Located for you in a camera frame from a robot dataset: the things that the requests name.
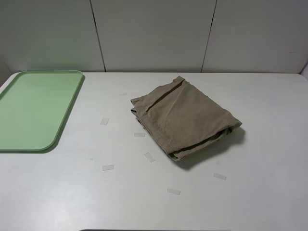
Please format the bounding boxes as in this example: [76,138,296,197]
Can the khaki shorts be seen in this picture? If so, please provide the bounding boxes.
[131,76,242,161]

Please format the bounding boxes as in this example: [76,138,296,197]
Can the green plastic tray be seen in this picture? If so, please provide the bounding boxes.
[0,71,83,153]

